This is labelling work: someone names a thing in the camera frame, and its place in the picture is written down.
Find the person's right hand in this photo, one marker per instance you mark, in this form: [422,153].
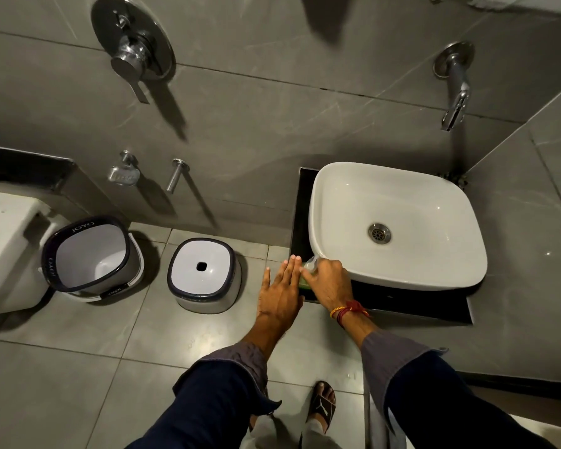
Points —
[332,285]

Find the person's left hand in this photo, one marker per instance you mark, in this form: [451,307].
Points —
[278,301]

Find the person's left middle finger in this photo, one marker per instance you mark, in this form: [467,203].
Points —
[290,271]

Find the person's right fingers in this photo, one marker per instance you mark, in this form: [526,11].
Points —
[325,266]

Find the person's left little finger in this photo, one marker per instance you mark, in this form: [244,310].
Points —
[266,281]

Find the green clear plastic bottle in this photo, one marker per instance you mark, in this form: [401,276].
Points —
[305,281]

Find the person's left forearm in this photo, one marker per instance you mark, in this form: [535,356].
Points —
[243,369]

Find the person's right forearm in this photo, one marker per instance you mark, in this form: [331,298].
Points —
[416,383]

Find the white stool with dark rim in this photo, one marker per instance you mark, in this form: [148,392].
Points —
[203,271]

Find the chrome basin drain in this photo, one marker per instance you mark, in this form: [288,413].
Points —
[379,233]

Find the black stone counter slab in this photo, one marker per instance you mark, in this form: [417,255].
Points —
[402,301]

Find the white ceramic wash basin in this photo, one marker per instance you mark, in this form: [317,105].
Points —
[425,205]

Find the black sandal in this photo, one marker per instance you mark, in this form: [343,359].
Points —
[321,404]

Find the person's grey trouser legs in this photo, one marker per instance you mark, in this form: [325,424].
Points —
[271,434]

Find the white bucket with dark rim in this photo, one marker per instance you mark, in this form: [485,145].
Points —
[91,257]

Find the chrome shower mixer valve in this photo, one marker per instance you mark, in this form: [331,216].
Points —
[133,46]

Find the chrome wall bib tap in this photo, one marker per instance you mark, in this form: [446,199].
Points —
[176,175]

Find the chrome wall soap dish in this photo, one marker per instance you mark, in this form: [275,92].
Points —
[123,174]

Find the chrome wall spout tap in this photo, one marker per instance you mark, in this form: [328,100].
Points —
[459,84]

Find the white wall-hung toilet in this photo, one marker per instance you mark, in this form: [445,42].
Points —
[4,247]

